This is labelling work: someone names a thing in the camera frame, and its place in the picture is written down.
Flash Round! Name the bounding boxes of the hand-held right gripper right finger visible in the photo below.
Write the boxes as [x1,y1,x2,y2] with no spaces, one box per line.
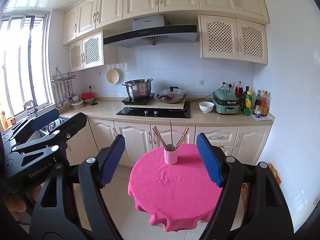
[196,132,294,240]

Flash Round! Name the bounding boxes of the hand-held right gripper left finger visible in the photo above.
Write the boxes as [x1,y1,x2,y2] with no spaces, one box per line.
[29,134,126,240]

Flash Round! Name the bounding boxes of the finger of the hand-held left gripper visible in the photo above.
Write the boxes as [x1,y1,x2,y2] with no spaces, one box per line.
[5,112,87,160]
[1,109,60,145]

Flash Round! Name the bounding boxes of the pink cup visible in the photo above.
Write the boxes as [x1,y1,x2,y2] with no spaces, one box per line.
[164,144,178,165]

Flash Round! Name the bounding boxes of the group of wooden chopsticks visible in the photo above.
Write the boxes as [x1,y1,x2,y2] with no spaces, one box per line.
[152,121,190,152]

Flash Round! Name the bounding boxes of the row of hanging metal utensils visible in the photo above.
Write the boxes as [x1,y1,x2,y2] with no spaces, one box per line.
[52,80,75,109]

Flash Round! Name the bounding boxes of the person's left hand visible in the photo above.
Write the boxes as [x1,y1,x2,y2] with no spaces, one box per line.
[4,185,43,227]

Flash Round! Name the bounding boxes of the steel sink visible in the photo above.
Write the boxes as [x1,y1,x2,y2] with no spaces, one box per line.
[35,115,75,139]

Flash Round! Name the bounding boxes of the stack of white bowls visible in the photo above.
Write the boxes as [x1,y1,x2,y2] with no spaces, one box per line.
[70,95,85,108]

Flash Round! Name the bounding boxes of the metal sponge holder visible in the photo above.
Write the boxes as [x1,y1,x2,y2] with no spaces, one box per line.
[23,100,35,115]

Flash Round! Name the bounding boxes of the cardboard box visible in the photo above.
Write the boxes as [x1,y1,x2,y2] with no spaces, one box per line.
[241,182,250,210]

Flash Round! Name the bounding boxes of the pink tablecloth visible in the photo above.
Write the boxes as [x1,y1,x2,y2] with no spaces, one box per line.
[127,144,225,233]

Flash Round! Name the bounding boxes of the white bowl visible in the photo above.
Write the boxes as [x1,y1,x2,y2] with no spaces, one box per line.
[199,101,215,113]

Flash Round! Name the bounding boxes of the barred window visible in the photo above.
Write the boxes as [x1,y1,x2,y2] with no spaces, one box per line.
[0,12,55,125]

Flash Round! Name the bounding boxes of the green electric cooker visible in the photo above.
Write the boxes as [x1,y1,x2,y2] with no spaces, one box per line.
[212,89,240,115]

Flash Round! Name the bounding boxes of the black glass gas stove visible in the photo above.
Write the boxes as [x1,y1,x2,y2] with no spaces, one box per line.
[116,102,192,119]

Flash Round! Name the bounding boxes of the black induction cooker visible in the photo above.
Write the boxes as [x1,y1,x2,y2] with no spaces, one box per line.
[122,93,156,105]

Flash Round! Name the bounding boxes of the cream perforated steamer plate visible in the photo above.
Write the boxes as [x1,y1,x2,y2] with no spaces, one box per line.
[106,69,121,84]

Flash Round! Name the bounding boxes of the orange printed carton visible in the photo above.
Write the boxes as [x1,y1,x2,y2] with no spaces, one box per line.
[267,162,282,184]

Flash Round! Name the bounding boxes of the green bottle yellow label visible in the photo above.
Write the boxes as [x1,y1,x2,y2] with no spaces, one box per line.
[243,91,252,116]

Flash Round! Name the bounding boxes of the wok with glass lid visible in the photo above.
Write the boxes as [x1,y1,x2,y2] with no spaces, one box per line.
[156,86,188,104]

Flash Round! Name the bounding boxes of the stainless steel pot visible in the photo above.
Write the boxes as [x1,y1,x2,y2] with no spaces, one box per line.
[122,78,153,100]

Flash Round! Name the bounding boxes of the red sauce bottle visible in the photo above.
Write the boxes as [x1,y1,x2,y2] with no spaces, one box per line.
[260,91,270,117]

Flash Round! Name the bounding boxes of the black steel range hood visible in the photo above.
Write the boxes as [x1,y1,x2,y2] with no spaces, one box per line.
[103,14,198,48]

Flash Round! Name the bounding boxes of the cream lattice-door wall cabinet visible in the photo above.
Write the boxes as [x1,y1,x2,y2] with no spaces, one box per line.
[197,14,269,65]
[67,31,105,73]

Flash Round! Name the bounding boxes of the black power cable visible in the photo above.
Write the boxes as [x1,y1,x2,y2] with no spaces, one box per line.
[186,82,233,103]

